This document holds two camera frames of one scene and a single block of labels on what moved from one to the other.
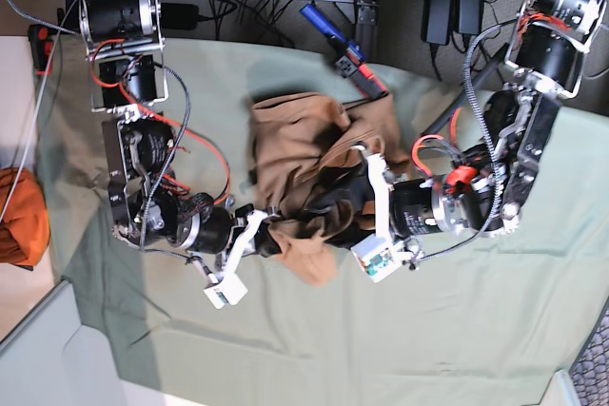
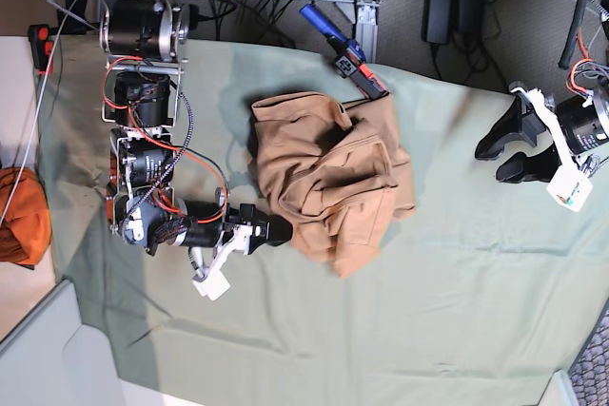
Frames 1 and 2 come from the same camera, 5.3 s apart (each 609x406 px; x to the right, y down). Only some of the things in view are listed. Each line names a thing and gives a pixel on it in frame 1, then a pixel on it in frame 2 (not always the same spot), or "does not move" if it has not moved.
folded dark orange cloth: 25,230 does not move
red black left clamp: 41,40 does not move
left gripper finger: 355,196 -> 540,166
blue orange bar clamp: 350,61 does not move
